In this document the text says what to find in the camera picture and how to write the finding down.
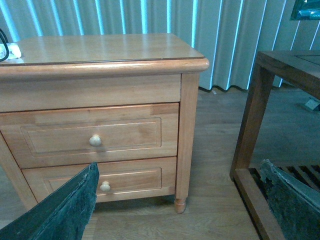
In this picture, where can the green packet on table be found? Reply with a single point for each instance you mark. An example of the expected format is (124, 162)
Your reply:
(305, 10)

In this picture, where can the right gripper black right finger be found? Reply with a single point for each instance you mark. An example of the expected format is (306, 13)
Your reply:
(295, 205)

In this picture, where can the grey floor socket box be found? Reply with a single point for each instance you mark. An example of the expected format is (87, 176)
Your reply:
(313, 105)

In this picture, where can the white charger adapter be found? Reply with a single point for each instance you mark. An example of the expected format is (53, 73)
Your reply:
(14, 51)

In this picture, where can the dark wooden side table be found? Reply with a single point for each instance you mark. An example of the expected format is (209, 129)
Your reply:
(276, 126)

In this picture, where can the light wooden nightstand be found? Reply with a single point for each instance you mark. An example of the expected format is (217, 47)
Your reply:
(99, 71)

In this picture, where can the round drawer knob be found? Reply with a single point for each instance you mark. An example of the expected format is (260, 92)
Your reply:
(105, 186)
(95, 140)

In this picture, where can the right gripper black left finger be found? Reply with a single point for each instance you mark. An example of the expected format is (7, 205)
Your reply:
(63, 215)

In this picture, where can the wooden drawer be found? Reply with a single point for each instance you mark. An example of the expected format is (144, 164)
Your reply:
(51, 138)
(128, 179)

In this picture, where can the pale pleated curtain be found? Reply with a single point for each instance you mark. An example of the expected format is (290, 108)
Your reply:
(229, 33)

